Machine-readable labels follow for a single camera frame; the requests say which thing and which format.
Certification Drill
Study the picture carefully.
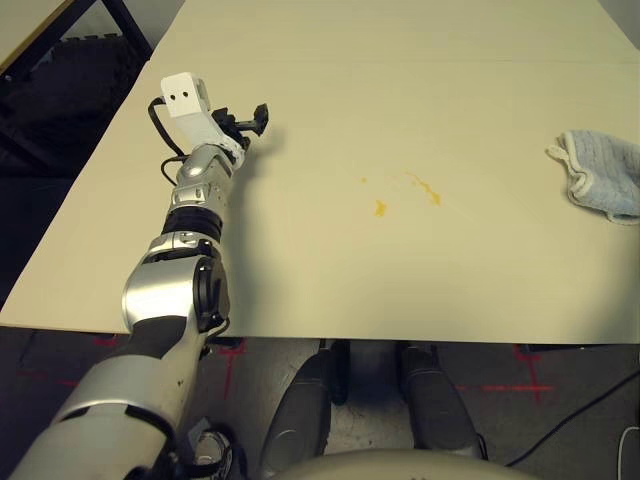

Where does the light blue rag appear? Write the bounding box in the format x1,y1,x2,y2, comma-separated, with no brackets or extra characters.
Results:
544,128,640,222

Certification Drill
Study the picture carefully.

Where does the black left camera cable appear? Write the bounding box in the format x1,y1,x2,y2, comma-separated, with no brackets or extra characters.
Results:
147,96,194,189

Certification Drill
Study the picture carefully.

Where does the long yellow liquid streak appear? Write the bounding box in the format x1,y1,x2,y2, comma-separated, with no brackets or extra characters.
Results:
404,171,444,207

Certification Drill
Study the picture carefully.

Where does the black metal frame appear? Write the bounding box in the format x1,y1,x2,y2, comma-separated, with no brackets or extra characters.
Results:
99,0,154,62

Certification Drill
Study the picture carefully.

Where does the light side table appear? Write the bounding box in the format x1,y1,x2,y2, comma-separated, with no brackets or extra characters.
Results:
0,0,97,72

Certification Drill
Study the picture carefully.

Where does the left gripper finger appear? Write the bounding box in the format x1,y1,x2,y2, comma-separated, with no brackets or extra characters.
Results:
213,107,237,134
251,102,272,137

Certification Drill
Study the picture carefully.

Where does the grey left robot leg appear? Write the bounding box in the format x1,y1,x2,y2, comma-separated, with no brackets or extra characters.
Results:
257,339,335,476

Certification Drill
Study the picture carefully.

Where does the light grey robot torso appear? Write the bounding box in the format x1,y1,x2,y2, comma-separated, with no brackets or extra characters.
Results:
279,446,551,480

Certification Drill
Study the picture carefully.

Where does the black cable on floor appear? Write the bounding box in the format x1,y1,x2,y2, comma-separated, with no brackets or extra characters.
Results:
503,369,640,468

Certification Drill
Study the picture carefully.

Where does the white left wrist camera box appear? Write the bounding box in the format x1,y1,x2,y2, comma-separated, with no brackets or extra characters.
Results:
160,72,249,169

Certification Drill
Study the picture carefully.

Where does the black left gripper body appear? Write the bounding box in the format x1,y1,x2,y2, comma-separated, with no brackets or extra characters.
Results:
229,118,256,150

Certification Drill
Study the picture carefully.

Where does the grey sneaker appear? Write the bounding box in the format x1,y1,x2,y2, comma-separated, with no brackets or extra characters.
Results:
192,424,249,480

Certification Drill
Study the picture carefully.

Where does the black foam floor mat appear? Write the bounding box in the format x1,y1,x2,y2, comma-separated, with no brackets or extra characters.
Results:
0,32,151,177

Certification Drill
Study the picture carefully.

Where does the black post under table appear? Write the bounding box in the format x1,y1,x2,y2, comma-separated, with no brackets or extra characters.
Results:
319,339,351,406

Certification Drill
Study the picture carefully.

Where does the white cable on floor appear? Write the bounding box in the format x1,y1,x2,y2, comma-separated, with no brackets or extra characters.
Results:
618,426,640,480

